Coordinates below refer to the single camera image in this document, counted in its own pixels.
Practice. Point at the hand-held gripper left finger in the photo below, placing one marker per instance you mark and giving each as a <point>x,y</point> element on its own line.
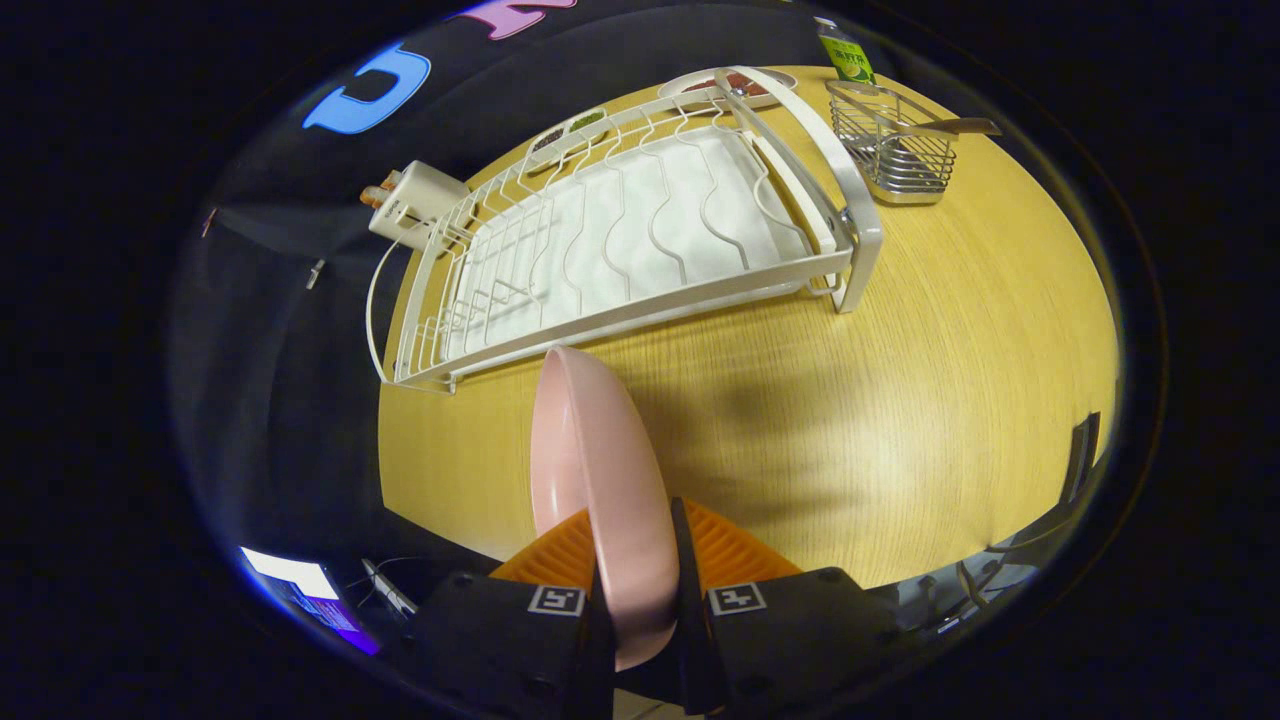
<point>500,640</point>

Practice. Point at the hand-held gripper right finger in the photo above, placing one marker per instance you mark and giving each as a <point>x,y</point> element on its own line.
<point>690,640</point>

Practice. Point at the pink plate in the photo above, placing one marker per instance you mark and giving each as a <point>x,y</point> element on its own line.
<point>600,470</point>

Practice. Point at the white round plate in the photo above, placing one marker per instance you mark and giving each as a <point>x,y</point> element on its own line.
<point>772,85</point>

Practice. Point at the computer monitor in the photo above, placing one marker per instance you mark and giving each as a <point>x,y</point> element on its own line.
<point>300,585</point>

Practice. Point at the silver clip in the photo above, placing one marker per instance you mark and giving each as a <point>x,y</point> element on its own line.
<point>315,272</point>

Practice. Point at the white drip tray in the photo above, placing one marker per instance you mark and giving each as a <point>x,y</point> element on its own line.
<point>640,230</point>

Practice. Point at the cream toaster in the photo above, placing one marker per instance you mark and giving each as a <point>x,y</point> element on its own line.
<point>420,200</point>

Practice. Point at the white divided condiment tray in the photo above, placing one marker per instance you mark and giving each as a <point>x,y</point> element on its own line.
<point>565,135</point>

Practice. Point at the red clip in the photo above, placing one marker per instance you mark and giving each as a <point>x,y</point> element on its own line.
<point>208,222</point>

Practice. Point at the brown meat piece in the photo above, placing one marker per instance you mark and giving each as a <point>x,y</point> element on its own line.
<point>705,87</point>

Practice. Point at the green label drink bottle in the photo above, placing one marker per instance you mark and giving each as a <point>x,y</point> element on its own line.
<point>848,55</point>

